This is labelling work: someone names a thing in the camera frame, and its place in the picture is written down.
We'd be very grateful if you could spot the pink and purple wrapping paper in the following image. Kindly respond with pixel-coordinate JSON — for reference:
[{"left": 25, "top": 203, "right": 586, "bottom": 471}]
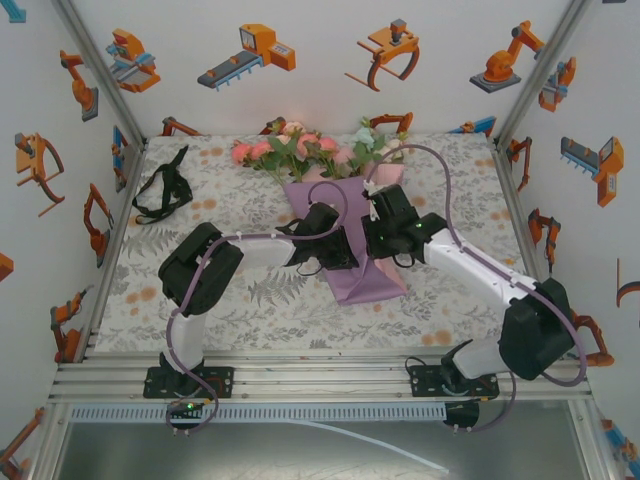
[{"left": 282, "top": 160, "right": 408, "bottom": 307}]

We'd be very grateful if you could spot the large pink artificial rose stem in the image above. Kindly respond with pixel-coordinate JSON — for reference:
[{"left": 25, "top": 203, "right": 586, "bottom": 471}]
[{"left": 294, "top": 130, "right": 346, "bottom": 181}]

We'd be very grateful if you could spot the pink cream bud flower stem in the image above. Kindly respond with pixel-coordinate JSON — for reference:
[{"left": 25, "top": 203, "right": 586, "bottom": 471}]
[{"left": 267, "top": 119, "right": 301, "bottom": 184}]

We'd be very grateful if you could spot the cream white artificial rose stem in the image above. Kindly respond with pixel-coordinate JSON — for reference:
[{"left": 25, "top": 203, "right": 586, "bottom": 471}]
[{"left": 372, "top": 130, "right": 409, "bottom": 166}]

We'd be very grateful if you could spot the pink twin-bloom artificial rose stem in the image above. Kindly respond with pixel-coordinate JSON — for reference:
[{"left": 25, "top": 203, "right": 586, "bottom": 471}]
[{"left": 230, "top": 139, "right": 276, "bottom": 174}]

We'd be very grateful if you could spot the black ribbon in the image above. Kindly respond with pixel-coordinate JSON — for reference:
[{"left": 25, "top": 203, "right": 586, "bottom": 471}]
[{"left": 131, "top": 144, "right": 194, "bottom": 226}]

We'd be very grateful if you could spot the floral patterned tablecloth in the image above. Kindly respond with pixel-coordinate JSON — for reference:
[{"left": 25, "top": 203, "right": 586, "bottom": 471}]
[{"left": 93, "top": 132, "right": 555, "bottom": 351}]

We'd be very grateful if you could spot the aluminium profile mounting platform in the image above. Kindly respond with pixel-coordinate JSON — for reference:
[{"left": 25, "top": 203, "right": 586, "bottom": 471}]
[{"left": 47, "top": 349, "right": 596, "bottom": 404}]

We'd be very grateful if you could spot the black electronics board green LED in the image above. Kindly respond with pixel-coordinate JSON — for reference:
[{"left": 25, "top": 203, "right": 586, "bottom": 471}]
[{"left": 166, "top": 399, "right": 207, "bottom": 426}]

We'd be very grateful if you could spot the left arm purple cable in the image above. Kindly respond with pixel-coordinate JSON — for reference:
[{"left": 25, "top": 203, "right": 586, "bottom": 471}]
[{"left": 166, "top": 182, "right": 350, "bottom": 436}]

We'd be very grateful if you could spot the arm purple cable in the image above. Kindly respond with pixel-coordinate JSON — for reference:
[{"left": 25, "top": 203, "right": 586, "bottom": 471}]
[
  {"left": 363, "top": 144, "right": 587, "bottom": 434},
  {"left": 166, "top": 182, "right": 350, "bottom": 436}
]

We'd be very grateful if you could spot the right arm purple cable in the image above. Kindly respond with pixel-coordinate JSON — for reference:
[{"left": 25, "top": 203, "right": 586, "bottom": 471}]
[{"left": 363, "top": 144, "right": 587, "bottom": 434}]

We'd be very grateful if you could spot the aluminium side rail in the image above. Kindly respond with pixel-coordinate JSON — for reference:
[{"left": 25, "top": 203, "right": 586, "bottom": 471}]
[
  {"left": 499, "top": 144, "right": 566, "bottom": 361},
  {"left": 79, "top": 139, "right": 149, "bottom": 364}
]

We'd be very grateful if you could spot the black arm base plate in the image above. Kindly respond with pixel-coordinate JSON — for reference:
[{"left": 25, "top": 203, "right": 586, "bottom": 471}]
[
  {"left": 143, "top": 366, "right": 236, "bottom": 400},
  {"left": 409, "top": 364, "right": 500, "bottom": 400}
]

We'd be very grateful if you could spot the white slotted cable duct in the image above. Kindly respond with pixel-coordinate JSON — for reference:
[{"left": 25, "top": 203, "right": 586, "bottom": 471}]
[{"left": 67, "top": 403, "right": 447, "bottom": 424}]

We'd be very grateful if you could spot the orange claw gripper wall sticker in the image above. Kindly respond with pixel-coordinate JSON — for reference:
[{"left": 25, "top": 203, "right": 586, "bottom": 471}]
[
  {"left": 13, "top": 132, "right": 66, "bottom": 218},
  {"left": 344, "top": 18, "right": 422, "bottom": 94}
]

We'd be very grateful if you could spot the orange conveyor machine wall sticker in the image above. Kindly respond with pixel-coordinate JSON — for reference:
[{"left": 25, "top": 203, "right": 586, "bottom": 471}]
[
  {"left": 559, "top": 135, "right": 625, "bottom": 209},
  {"left": 196, "top": 23, "right": 297, "bottom": 92}
]

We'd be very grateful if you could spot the orange milling machine wall sticker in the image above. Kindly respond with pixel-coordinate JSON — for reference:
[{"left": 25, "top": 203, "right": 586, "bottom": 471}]
[
  {"left": 538, "top": 56, "right": 578, "bottom": 113},
  {"left": 104, "top": 28, "right": 162, "bottom": 94}
]

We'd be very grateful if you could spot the aluminium frame post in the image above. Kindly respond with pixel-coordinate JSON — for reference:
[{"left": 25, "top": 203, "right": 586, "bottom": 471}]
[
  {"left": 51, "top": 0, "right": 149, "bottom": 146},
  {"left": 498, "top": 0, "right": 596, "bottom": 144}
]

